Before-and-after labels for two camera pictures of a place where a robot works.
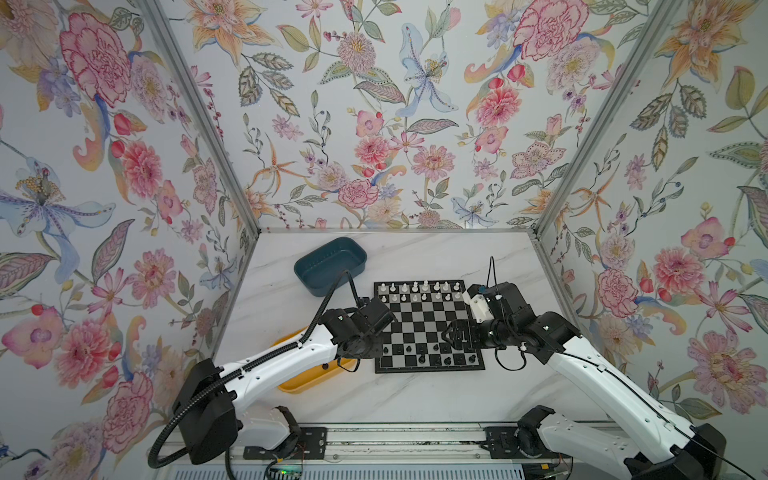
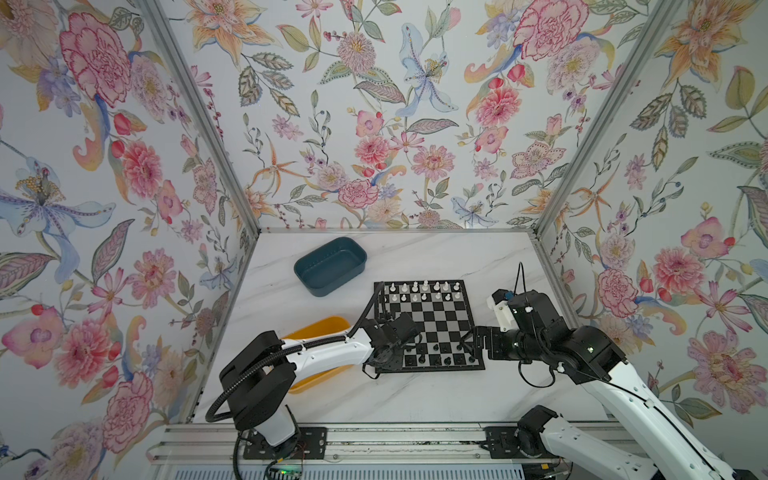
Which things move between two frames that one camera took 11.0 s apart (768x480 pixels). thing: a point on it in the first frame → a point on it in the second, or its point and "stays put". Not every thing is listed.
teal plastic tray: [319, 271] stays put
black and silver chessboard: [414, 342] stays put
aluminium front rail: [399, 441] stays put
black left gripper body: [374, 347] → [395, 361]
